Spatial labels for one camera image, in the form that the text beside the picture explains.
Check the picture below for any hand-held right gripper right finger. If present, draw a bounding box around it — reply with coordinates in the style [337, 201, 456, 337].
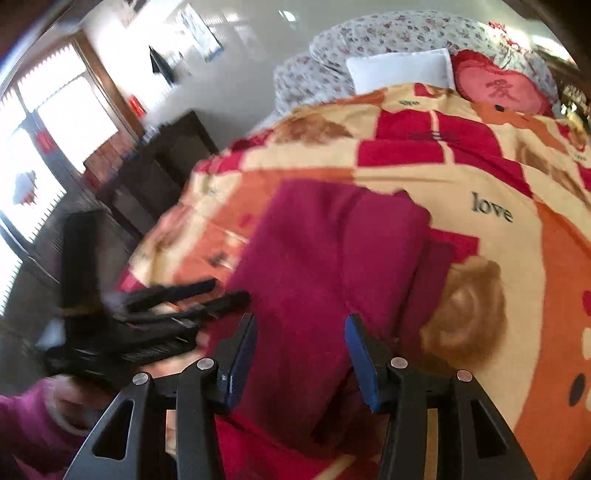
[344, 314, 539, 480]

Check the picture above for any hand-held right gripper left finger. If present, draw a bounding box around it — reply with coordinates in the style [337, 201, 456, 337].
[62, 313, 257, 480]

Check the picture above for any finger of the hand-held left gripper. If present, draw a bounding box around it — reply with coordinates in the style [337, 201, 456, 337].
[127, 290, 253, 329]
[111, 278, 219, 315]

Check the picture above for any dark red garment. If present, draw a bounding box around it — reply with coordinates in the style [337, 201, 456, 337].
[217, 179, 458, 455]

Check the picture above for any person's left forearm pink sleeve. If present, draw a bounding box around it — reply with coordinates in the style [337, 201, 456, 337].
[0, 376, 93, 480]

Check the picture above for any person's left hand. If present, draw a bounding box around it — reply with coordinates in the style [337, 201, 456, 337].
[50, 376, 117, 435]

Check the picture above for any dark wooden cabinet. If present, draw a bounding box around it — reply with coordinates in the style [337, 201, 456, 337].
[95, 110, 220, 236]

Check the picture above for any wooden framed window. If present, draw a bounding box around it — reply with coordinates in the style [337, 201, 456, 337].
[0, 32, 144, 319]

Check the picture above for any red orange printed blanket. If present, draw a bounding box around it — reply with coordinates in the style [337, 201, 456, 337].
[115, 83, 591, 480]

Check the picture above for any black hanging garment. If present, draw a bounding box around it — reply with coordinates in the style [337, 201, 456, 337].
[148, 45, 175, 85]

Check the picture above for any white pillow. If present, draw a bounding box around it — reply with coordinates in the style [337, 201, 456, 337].
[345, 47, 455, 93]

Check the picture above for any red heart pillow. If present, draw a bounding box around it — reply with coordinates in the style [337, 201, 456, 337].
[450, 48, 555, 116]

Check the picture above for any grey floral quilt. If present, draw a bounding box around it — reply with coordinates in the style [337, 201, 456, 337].
[272, 11, 559, 116]

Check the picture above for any dark wooden shelf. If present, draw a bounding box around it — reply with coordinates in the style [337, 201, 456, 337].
[538, 46, 591, 153]

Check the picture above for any blue white wall poster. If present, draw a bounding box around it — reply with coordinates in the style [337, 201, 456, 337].
[178, 4, 225, 63]

